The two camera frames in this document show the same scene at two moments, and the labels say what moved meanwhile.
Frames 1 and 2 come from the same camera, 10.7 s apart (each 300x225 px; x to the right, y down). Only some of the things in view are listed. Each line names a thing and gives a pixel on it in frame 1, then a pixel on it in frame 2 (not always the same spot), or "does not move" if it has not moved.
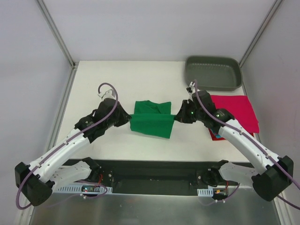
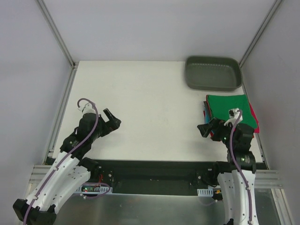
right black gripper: x=184 y=112 -> x=214 y=128
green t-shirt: x=152 y=118 -> x=220 y=105
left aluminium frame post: x=74 y=64 does not move
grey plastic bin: x=213 y=73 does not move
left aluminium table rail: x=67 y=91 does not move
